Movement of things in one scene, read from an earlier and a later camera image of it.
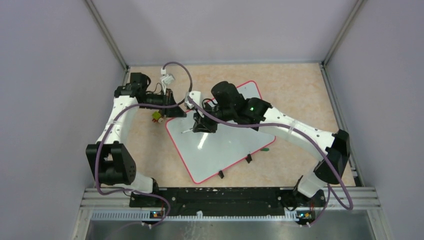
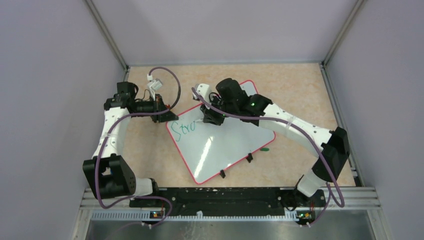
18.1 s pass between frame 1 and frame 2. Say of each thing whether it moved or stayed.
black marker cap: stayed
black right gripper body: moved
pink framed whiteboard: stayed
